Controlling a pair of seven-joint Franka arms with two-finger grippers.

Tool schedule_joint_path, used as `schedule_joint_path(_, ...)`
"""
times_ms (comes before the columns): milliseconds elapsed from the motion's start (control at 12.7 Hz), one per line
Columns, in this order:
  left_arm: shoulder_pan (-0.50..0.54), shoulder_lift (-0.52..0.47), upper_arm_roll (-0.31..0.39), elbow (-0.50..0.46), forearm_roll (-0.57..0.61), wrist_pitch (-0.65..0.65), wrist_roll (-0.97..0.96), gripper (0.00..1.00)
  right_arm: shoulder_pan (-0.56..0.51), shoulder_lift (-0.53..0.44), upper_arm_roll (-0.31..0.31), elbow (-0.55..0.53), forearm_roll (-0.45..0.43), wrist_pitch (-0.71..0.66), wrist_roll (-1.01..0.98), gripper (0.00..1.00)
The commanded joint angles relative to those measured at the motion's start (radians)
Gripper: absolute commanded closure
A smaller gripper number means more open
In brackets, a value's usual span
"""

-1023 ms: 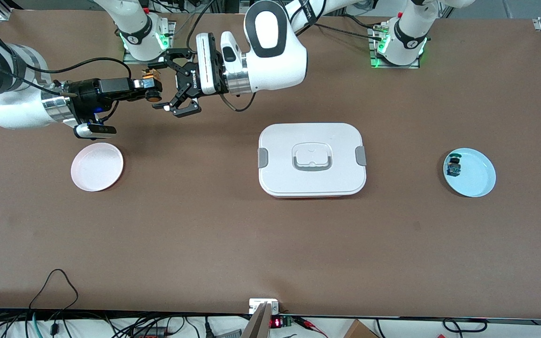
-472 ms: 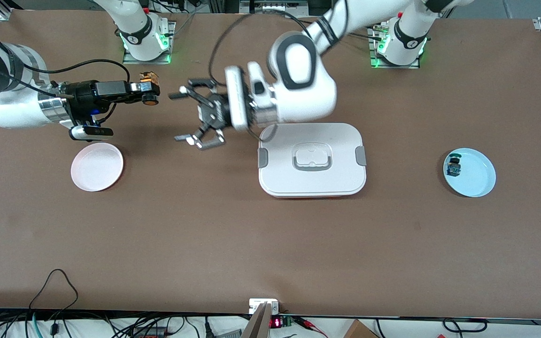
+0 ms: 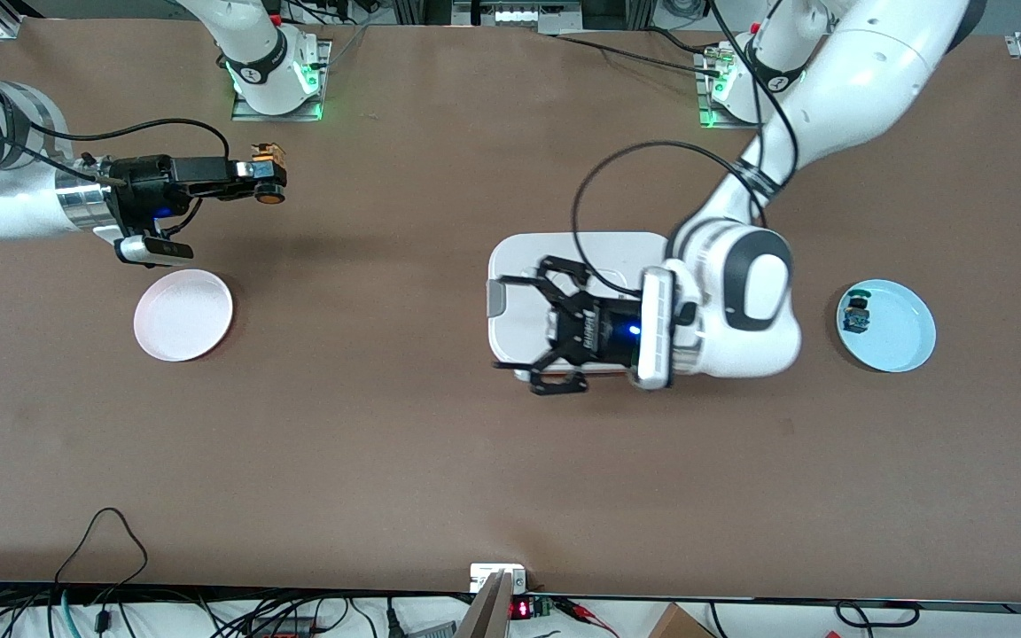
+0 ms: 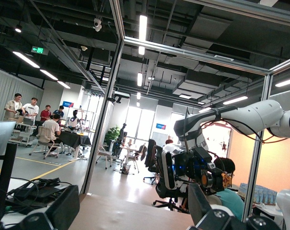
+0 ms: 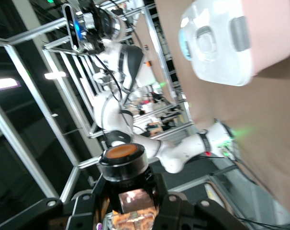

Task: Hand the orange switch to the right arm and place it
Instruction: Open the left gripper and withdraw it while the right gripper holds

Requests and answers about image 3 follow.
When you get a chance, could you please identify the black cable to arm base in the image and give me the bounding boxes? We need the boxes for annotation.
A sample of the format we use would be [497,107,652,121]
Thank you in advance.
[555,31,724,76]

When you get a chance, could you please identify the brown cardboard box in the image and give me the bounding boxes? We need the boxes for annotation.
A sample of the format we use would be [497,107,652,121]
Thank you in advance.
[648,603,715,638]

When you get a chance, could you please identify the white lunch box grey clips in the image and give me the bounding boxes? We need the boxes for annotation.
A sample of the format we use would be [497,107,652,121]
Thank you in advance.
[486,232,693,375]

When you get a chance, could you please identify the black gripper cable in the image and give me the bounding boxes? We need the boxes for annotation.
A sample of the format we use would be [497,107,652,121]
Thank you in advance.
[23,117,232,191]
[569,0,799,302]

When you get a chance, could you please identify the black looped cable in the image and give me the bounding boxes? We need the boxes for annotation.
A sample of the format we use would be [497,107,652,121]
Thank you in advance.
[54,507,150,634]

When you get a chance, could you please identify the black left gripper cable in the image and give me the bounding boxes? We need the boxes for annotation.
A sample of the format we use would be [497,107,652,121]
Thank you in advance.
[569,0,799,302]

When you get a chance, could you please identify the light blue round plate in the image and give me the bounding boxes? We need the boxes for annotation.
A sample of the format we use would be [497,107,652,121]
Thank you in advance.
[835,278,938,374]

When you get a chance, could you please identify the pink round plate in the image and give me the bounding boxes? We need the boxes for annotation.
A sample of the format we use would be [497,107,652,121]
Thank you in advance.
[133,268,235,363]

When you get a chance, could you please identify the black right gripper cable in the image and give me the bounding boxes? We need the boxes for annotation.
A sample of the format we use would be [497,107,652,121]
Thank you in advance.
[23,117,232,191]

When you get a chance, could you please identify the short aluminium frame profile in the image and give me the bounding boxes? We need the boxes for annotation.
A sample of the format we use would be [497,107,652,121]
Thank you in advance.
[0,0,46,41]

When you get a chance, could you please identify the green push button switch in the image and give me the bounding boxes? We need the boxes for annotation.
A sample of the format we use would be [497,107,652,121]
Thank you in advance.
[841,288,872,334]

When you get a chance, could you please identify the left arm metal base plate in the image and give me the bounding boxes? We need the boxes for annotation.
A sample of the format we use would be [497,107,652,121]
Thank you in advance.
[695,49,793,131]

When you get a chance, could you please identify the white vented rack device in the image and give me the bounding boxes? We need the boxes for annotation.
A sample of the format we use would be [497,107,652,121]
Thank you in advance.
[453,0,582,36]

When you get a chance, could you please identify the black flat loop cable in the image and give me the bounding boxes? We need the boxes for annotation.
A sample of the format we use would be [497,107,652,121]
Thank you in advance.
[834,601,922,628]

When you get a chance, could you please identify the aluminium profile bar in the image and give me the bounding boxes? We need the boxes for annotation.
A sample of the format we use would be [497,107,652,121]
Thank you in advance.
[456,570,516,638]

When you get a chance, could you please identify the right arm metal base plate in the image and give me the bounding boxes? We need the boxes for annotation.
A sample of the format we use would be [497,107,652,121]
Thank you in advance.
[231,40,332,122]

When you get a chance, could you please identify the red clip lead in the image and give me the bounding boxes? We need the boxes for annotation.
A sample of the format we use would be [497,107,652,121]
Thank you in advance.
[555,598,620,637]

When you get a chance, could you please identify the white metal bracket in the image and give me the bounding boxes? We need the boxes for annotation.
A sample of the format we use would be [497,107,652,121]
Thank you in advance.
[470,564,529,595]

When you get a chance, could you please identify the orange push button switch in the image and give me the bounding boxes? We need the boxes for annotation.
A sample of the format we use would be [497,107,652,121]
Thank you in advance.
[249,142,289,207]

